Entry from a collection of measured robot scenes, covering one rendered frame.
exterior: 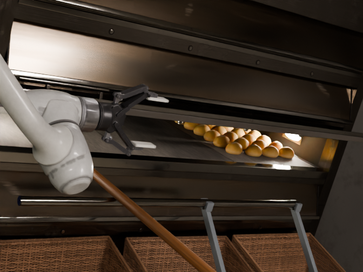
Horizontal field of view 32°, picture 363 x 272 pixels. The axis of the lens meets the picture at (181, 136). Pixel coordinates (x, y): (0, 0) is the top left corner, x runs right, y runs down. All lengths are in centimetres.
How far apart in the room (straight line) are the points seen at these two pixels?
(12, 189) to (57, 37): 56
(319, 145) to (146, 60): 129
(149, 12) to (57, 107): 86
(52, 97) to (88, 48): 72
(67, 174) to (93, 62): 88
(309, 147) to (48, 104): 208
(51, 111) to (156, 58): 95
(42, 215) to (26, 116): 103
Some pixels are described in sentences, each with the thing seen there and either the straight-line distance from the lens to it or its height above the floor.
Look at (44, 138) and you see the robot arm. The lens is 141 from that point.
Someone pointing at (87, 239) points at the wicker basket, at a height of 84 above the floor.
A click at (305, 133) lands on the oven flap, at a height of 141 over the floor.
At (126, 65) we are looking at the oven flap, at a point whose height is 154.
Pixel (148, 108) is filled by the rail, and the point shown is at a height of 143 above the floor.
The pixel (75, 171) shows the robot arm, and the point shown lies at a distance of 144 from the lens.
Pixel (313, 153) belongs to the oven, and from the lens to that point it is 338.
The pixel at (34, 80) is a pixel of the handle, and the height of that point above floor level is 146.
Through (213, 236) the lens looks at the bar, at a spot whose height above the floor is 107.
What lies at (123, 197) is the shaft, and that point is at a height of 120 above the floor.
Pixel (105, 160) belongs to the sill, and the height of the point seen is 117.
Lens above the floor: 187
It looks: 13 degrees down
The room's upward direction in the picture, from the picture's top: 16 degrees clockwise
